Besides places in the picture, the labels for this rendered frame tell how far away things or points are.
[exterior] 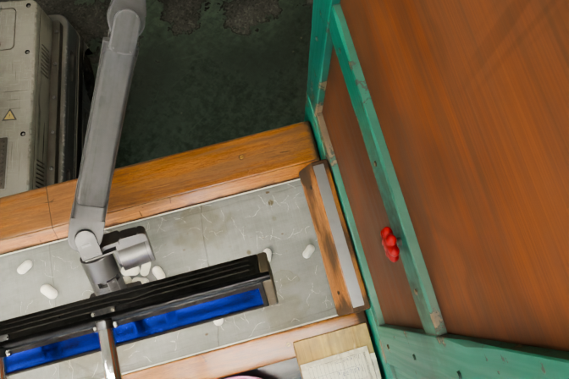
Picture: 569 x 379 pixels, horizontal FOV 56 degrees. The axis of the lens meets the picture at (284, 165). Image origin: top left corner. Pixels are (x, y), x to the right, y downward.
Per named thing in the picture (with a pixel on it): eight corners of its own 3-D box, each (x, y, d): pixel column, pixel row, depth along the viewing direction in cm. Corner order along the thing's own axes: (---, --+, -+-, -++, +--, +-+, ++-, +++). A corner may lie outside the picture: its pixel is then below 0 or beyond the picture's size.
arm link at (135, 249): (73, 215, 100) (71, 234, 93) (133, 194, 103) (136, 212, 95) (95, 267, 105) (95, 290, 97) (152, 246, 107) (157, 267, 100)
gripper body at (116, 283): (141, 308, 102) (129, 277, 99) (88, 322, 101) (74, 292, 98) (144, 287, 108) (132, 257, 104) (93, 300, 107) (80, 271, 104)
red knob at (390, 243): (375, 231, 67) (381, 226, 62) (392, 227, 67) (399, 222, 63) (385, 265, 66) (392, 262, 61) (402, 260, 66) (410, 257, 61)
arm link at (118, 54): (108, 1, 91) (110, 4, 81) (142, 10, 93) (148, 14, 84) (67, 230, 102) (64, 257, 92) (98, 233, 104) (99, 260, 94)
